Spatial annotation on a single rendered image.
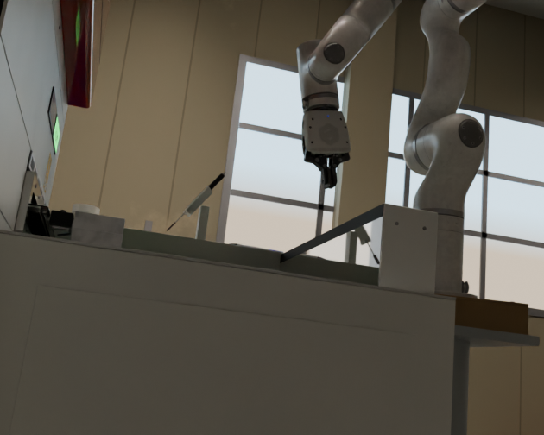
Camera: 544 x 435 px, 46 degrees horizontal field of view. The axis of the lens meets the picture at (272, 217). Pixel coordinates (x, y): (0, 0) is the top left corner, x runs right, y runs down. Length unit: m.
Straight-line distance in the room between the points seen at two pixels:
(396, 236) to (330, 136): 0.47
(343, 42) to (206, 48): 2.84
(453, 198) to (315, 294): 0.71
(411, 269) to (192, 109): 3.14
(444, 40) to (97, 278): 1.11
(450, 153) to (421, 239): 0.49
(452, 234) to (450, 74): 0.39
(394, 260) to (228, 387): 0.33
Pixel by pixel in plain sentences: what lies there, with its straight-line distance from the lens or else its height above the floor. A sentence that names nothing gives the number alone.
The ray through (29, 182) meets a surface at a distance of 1.01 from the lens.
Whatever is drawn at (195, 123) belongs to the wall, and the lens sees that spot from 4.00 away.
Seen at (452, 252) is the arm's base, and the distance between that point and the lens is 1.49.
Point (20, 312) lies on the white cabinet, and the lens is 0.82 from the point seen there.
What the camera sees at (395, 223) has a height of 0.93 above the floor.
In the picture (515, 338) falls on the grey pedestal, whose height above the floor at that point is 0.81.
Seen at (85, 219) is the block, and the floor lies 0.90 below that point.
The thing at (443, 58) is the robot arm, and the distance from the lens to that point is 1.63.
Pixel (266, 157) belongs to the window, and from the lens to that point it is 4.00.
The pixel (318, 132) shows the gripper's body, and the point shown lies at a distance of 1.41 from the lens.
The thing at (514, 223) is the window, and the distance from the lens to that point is 4.65.
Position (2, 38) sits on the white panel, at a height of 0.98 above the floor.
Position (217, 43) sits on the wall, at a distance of 4.24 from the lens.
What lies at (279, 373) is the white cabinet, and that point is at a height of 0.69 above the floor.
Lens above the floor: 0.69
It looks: 14 degrees up
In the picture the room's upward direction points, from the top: 6 degrees clockwise
